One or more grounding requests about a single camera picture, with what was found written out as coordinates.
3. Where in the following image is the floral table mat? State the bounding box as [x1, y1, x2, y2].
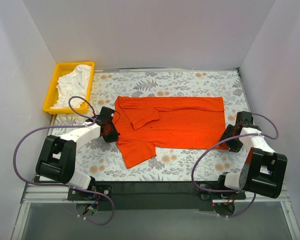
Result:
[39, 70, 270, 182]

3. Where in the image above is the orange t shirt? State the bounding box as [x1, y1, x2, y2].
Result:
[114, 96, 226, 169]

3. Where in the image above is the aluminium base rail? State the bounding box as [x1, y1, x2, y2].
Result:
[21, 181, 291, 204]

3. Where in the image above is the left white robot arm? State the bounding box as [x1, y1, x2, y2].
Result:
[35, 107, 120, 200]

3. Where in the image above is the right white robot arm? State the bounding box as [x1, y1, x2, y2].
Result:
[216, 111, 288, 199]

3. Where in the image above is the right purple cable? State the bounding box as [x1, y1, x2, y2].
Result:
[191, 113, 279, 219]

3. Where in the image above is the yellow plastic bin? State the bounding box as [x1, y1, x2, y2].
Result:
[43, 61, 95, 115]

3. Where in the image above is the white t shirt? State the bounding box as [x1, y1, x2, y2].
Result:
[50, 64, 92, 109]

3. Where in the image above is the purple cable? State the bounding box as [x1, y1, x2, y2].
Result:
[191, 113, 279, 219]
[12, 96, 115, 226]

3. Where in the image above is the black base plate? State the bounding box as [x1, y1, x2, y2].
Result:
[67, 180, 247, 212]

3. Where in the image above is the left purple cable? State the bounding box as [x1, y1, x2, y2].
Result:
[12, 96, 115, 226]

